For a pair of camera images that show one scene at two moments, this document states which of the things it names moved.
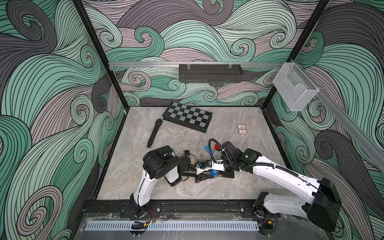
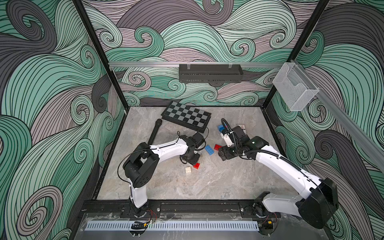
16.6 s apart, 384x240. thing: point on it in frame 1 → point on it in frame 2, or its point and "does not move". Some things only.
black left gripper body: [189, 173] → [193, 159]
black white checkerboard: [188, 116] does not move
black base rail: [249, 208] does not move
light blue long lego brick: [207, 147] does not move
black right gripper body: [228, 171] → [231, 151]
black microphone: [158, 123] does not move
